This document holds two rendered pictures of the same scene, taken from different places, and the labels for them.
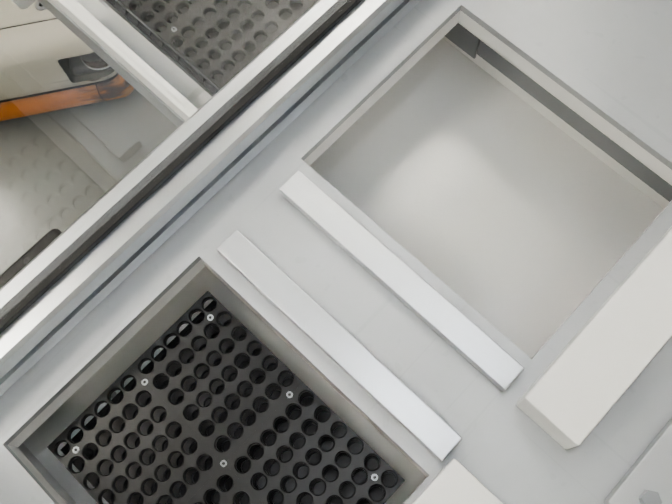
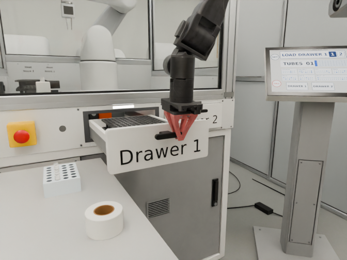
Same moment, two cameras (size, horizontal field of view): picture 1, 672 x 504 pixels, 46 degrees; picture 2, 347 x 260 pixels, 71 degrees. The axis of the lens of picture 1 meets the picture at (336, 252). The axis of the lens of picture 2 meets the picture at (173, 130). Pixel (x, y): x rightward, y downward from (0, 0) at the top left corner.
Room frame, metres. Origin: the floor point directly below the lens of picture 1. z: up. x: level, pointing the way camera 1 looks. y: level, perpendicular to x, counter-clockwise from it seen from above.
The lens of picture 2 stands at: (1.24, 0.36, 1.05)
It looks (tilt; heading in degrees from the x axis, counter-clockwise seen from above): 12 degrees down; 192
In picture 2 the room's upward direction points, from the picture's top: straight up
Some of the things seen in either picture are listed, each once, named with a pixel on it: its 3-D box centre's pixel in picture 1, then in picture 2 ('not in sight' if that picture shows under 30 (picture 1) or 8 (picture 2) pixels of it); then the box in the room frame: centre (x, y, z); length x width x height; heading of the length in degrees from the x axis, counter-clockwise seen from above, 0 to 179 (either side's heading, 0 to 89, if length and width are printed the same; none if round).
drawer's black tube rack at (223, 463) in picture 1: (230, 465); not in sight; (0.05, 0.10, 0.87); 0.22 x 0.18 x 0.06; 41
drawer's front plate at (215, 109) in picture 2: not in sight; (194, 117); (0.20, 0.24, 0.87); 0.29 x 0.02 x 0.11; 131
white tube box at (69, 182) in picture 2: not in sight; (61, 178); (0.71, -0.06, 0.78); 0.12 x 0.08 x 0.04; 39
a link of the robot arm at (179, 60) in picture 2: not in sight; (182, 67); (0.66, 0.26, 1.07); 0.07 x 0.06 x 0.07; 25
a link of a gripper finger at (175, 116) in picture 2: not in sight; (178, 121); (0.66, 0.25, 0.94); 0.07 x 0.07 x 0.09; 40
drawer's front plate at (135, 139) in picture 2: not in sight; (162, 144); (0.65, 0.20, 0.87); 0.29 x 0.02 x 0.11; 131
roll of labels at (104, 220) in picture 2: not in sight; (104, 219); (0.87, 0.15, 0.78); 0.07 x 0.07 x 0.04
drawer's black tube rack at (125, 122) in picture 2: not in sight; (136, 131); (0.50, 0.07, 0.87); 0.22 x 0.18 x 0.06; 41
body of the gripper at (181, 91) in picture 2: not in sight; (181, 93); (0.67, 0.26, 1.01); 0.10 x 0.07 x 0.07; 40
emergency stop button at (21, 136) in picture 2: not in sight; (21, 136); (0.66, -0.22, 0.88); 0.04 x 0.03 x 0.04; 131
